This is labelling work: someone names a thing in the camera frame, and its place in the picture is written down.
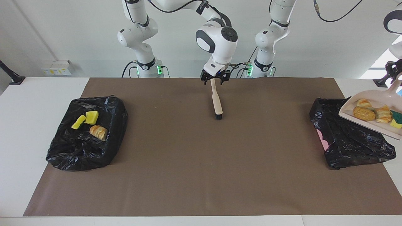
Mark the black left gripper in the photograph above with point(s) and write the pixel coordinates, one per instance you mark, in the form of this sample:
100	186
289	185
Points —
396	66

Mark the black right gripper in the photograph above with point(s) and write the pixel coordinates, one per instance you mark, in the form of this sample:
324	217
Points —
216	74

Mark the beige hand brush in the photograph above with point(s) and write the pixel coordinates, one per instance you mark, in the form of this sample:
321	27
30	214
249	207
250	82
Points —
216	100

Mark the orange striped croissant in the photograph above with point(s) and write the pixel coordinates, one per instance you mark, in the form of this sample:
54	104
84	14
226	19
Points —
363	102

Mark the small pale beige bread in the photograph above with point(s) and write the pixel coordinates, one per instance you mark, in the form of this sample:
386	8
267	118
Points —
383	114

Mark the brown textured bread roll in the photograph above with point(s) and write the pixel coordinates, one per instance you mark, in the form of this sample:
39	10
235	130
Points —
364	113

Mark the green and yellow sponge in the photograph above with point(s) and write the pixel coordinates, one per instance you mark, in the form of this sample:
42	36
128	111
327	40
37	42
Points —
396	121

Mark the beige plastic dustpan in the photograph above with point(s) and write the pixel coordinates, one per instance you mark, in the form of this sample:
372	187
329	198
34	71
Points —
370	125

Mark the large beige croissant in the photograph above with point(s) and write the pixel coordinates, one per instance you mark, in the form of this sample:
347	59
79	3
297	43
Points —
98	132

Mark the notched yellow sponge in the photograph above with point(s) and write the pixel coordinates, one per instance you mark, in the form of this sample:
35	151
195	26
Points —
91	117

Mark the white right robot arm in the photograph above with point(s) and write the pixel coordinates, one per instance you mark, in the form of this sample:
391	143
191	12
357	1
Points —
220	40

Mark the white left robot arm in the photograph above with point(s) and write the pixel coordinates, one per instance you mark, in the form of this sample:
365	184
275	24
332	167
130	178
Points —
270	34

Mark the crumpled black trash bag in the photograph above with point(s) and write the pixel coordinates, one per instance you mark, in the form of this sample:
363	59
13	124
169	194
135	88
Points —
351	144

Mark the pink bin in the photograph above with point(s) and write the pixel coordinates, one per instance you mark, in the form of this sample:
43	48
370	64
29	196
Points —
323	141

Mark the open black bag-lined bin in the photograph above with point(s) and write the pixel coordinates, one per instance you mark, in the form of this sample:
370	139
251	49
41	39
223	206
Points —
78	153

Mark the black clamp stand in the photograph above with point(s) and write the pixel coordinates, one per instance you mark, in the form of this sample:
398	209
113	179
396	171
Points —
380	82
12	77

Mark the brown table mat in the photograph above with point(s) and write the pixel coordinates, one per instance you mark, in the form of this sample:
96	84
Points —
188	194

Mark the white wall outlet box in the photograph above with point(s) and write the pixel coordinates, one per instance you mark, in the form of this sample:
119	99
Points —
58	67

